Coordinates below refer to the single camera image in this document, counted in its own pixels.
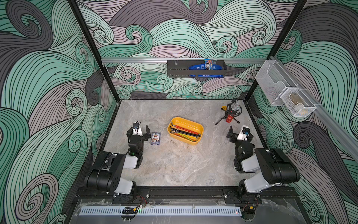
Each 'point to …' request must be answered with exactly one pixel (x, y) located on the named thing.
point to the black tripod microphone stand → (232, 109)
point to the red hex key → (185, 129)
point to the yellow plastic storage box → (189, 124)
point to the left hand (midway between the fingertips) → (139, 125)
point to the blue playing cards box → (155, 140)
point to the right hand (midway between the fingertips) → (241, 129)
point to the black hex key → (185, 132)
